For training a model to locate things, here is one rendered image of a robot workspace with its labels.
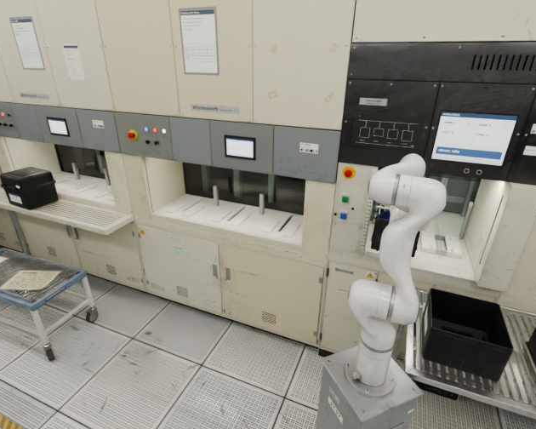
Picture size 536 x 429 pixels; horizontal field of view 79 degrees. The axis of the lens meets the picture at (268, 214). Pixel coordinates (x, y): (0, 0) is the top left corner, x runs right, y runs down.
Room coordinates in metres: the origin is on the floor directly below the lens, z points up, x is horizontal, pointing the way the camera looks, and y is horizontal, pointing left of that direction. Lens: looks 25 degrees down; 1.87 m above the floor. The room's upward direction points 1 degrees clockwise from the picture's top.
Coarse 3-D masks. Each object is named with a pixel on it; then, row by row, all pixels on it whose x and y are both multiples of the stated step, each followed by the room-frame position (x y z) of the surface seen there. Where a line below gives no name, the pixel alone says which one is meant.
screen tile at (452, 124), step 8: (448, 120) 1.47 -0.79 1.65; (456, 120) 1.46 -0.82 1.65; (464, 120) 1.45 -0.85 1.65; (448, 128) 1.47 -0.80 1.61; (456, 128) 1.46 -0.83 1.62; (464, 128) 1.45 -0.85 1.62; (472, 128) 1.44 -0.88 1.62; (440, 136) 1.48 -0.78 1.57; (448, 136) 1.47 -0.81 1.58; (456, 136) 1.46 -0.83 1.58; (464, 136) 1.45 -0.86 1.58; (448, 144) 1.47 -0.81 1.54; (456, 144) 1.45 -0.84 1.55; (464, 144) 1.44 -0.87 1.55
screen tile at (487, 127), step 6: (480, 126) 1.43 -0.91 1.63; (486, 126) 1.42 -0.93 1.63; (492, 126) 1.41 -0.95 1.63; (498, 126) 1.40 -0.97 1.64; (510, 126) 1.39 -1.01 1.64; (486, 132) 1.42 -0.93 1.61; (492, 132) 1.41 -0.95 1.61; (498, 132) 1.40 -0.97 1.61; (504, 132) 1.39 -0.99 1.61; (474, 138) 1.43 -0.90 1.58; (480, 138) 1.42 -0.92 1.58; (486, 138) 1.41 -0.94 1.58; (492, 138) 1.41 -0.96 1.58; (498, 138) 1.40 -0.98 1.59; (504, 138) 1.39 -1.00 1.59; (474, 144) 1.43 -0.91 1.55; (480, 144) 1.42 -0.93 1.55; (486, 144) 1.41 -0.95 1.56; (492, 144) 1.40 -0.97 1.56; (498, 144) 1.40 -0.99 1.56; (504, 144) 1.39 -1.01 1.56
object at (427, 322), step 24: (432, 312) 1.20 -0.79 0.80; (456, 312) 1.16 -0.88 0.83; (480, 312) 1.13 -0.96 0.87; (432, 336) 0.96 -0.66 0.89; (456, 336) 0.93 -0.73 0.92; (480, 336) 1.09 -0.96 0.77; (504, 336) 0.96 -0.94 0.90; (432, 360) 0.95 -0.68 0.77; (456, 360) 0.92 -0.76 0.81; (480, 360) 0.89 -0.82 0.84; (504, 360) 0.87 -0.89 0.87
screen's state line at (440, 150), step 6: (438, 150) 1.48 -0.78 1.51; (444, 150) 1.47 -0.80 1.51; (450, 150) 1.46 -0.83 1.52; (456, 150) 1.45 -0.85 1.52; (462, 150) 1.44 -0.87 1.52; (468, 150) 1.43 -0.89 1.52; (474, 150) 1.43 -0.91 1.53; (480, 150) 1.42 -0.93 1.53; (468, 156) 1.43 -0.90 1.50; (474, 156) 1.42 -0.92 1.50; (480, 156) 1.42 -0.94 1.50; (486, 156) 1.41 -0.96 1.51; (492, 156) 1.40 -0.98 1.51; (498, 156) 1.39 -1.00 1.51
